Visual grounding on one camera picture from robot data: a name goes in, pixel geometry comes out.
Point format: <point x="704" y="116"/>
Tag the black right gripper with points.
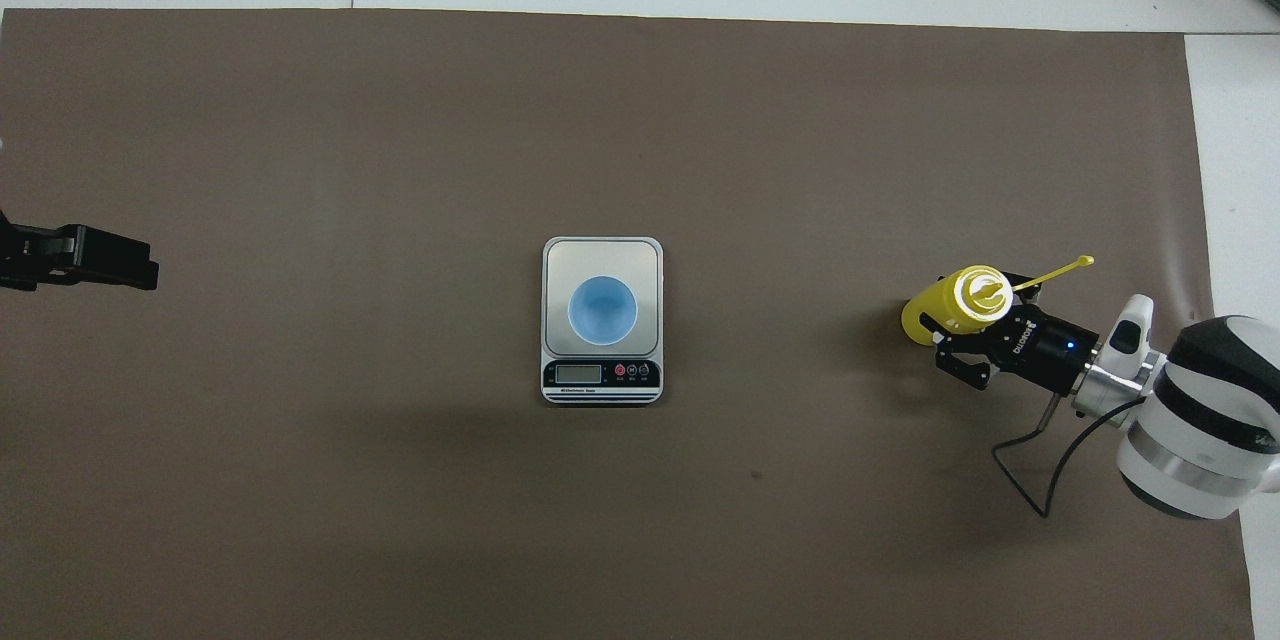
<point x="1045" y="350"/>

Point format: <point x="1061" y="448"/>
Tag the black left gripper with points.
<point x="18" y="258"/>

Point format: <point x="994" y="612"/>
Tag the yellow squeeze bottle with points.
<point x="960" y="305"/>

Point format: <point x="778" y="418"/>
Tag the light blue plastic cup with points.
<point x="602" y="310"/>

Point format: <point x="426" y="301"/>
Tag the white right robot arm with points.
<point x="1210" y="420"/>

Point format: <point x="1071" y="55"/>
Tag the silver digital kitchen scale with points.
<point x="560" y="260"/>

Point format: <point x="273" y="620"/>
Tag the brown paper table mat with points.
<point x="640" y="520"/>

